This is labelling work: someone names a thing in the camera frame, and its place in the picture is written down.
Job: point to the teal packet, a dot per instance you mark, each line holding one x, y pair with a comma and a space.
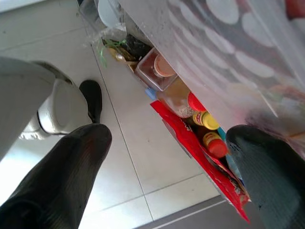
232, 162

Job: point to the clear square container orange lid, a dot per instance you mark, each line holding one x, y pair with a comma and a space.
155, 71

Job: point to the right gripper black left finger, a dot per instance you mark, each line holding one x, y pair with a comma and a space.
54, 181

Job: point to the sauce bottle orange cap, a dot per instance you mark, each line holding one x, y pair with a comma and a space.
215, 145

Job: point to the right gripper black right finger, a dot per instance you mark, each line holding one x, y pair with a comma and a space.
274, 181

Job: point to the white robot leg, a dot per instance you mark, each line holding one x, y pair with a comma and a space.
23, 95

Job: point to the sauce bottle yellow cap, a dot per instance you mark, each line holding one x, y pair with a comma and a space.
207, 120

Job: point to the clear bag green tie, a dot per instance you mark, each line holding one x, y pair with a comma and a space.
124, 47

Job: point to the small blue clip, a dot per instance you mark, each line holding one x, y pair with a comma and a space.
150, 93

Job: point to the clear bottle red cap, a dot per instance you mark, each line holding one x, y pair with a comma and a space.
178, 100

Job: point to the white round cup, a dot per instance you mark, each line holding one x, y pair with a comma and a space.
107, 12

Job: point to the red foil packet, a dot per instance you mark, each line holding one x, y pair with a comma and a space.
190, 148

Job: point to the translucent fridge door shelf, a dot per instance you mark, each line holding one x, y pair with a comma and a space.
226, 55

